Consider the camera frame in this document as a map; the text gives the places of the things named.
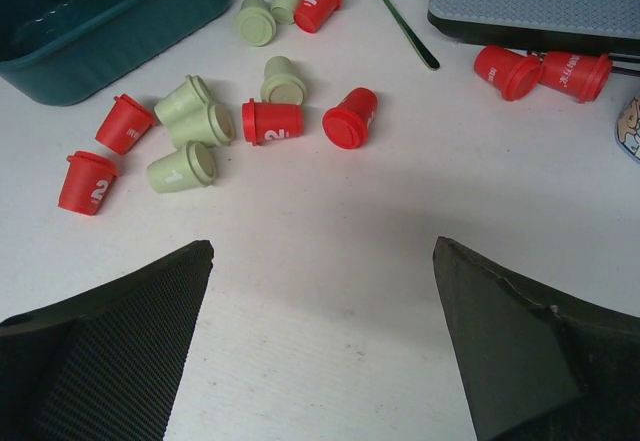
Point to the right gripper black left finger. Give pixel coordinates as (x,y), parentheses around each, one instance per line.
(105,364)

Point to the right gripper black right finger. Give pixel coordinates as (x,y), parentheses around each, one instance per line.
(536,363)

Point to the paper coffee cup black lid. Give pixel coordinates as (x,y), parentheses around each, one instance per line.
(627,129)

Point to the teal storage basket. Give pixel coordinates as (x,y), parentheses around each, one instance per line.
(61,52)

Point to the red capsule cluster bottom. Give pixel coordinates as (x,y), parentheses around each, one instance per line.
(87,182)

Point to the red capsule cluster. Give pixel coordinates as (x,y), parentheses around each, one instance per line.
(263,122)
(124,125)
(347,124)
(87,182)

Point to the green capsule cluster lower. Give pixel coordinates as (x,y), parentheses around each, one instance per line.
(190,166)

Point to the green capsule cluster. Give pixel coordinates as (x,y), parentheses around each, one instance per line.
(191,95)
(211,125)
(190,166)
(282,83)

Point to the red capsule cluster left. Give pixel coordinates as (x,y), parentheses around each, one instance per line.
(124,125)

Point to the green capsule cluster middle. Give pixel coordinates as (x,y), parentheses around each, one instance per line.
(211,125)

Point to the green capsule cluster top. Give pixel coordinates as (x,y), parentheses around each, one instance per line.
(191,95)

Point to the red capsule by cooker left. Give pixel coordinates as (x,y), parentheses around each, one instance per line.
(512,74)

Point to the red capsule by cooker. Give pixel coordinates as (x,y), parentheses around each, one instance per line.
(580,76)
(512,74)

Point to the red capsule by cooker right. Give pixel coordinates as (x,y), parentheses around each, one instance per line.
(580,76)

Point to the red capsule cluster middle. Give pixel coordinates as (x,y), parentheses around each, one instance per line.
(263,122)

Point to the red capsule cluster right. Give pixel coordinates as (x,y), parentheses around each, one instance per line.
(347,124)

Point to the long dark spoon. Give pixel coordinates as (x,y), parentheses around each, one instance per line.
(421,50)

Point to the green capsule upper cluster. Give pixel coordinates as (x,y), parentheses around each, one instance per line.
(282,83)

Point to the green capsule beside board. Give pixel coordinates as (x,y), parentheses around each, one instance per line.
(255,24)

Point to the red capsule near board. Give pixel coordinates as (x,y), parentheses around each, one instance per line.
(311,15)

